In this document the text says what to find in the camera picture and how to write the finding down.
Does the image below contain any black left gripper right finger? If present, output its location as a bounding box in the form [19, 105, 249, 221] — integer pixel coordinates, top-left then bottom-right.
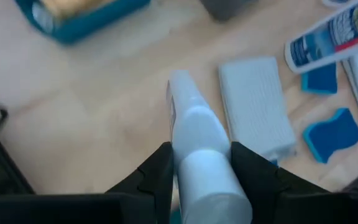
[231, 141, 358, 224]

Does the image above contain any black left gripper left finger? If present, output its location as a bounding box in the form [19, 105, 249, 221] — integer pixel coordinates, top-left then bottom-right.
[0, 142, 175, 224]

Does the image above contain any yellow cloth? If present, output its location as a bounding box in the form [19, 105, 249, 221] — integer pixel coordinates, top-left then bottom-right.
[40, 0, 115, 19]

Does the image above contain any teal plastic bin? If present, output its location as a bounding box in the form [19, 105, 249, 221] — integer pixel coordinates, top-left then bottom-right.
[13, 0, 152, 45]

